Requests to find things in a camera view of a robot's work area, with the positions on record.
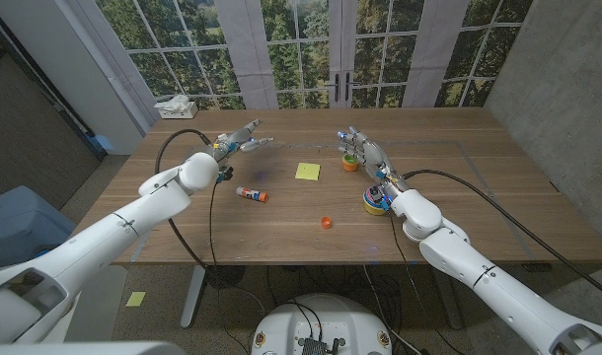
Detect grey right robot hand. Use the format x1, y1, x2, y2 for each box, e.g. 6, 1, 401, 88
337, 125, 410, 197

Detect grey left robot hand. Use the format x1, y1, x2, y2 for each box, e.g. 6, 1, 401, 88
212, 118, 275, 163

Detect glue stick with orange cap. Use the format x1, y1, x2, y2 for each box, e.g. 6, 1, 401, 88
235, 185, 270, 204

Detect stacked purple yellow toy cups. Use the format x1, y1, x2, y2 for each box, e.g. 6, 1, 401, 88
362, 185, 389, 217

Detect white power strip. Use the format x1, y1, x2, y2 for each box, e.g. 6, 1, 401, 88
158, 102, 199, 120

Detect crumpled white tissue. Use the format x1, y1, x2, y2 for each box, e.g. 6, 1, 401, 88
154, 95, 191, 112

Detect printed window backdrop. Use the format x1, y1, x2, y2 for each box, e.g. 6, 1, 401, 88
66, 0, 534, 110

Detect black round floor fixture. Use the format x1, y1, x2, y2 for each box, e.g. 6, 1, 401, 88
205, 264, 247, 290

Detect grey table leg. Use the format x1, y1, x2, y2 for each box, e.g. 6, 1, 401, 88
431, 275, 466, 330

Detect white table leg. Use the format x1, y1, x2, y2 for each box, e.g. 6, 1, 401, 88
180, 264, 208, 329

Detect white robot torso base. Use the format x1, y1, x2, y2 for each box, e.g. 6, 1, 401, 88
251, 293, 395, 355

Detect blue upholstered seat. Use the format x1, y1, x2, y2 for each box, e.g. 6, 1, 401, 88
0, 184, 78, 270

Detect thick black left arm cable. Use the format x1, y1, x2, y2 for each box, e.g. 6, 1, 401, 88
154, 128, 218, 278

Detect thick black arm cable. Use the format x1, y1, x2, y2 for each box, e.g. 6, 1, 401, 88
154, 128, 218, 278
402, 169, 602, 303

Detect thin black left wrist wire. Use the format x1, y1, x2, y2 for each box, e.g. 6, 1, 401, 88
207, 180, 221, 270

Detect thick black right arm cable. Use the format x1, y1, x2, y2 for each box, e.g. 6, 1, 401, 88
402, 169, 602, 303

